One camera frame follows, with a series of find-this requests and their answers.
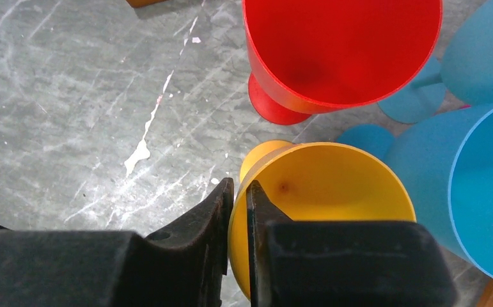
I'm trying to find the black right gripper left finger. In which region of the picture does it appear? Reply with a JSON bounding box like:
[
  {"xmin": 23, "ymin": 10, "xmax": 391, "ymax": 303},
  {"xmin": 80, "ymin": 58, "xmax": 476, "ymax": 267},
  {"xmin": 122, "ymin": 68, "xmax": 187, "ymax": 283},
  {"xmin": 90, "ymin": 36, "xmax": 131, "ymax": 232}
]
[{"xmin": 0, "ymin": 178, "xmax": 234, "ymax": 306}]

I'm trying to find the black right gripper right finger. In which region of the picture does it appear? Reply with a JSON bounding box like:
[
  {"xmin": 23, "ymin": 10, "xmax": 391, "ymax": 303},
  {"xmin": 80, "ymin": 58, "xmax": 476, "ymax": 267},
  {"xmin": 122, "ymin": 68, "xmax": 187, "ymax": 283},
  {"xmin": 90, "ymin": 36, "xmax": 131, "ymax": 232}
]
[{"xmin": 246, "ymin": 181, "xmax": 458, "ymax": 306}]

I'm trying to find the yellow wine glass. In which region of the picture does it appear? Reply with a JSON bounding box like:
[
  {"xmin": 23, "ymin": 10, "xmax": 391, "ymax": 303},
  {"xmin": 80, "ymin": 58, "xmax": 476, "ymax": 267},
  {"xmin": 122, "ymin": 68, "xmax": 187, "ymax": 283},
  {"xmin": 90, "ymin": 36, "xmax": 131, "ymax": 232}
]
[{"xmin": 228, "ymin": 140, "xmax": 416, "ymax": 298}]

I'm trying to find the dark blue wine glass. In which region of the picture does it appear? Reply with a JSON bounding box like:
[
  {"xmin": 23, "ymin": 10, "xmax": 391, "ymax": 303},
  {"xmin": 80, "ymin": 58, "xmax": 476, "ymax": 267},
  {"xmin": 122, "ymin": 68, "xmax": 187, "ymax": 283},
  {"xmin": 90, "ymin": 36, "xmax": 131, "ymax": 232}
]
[{"xmin": 338, "ymin": 103, "xmax": 493, "ymax": 278}]

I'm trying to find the red wine glass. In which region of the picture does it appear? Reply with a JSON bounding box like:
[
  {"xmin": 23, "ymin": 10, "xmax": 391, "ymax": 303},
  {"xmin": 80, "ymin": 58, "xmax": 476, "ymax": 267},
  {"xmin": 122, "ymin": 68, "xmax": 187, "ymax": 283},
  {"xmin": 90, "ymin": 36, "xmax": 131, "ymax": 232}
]
[{"xmin": 242, "ymin": 0, "xmax": 443, "ymax": 125}]

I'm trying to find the light blue wine glass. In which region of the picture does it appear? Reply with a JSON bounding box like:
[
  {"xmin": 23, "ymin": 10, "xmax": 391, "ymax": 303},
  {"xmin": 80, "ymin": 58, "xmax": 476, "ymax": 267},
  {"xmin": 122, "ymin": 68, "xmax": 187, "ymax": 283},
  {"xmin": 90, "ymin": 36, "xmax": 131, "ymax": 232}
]
[{"xmin": 378, "ymin": 1, "xmax": 493, "ymax": 124}]

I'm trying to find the wooden rack base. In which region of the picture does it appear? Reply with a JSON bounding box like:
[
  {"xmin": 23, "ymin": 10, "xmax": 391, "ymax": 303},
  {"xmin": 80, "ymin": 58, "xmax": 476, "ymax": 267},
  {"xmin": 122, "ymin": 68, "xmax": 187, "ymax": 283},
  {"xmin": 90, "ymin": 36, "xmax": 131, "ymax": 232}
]
[{"xmin": 126, "ymin": 0, "xmax": 166, "ymax": 8}]

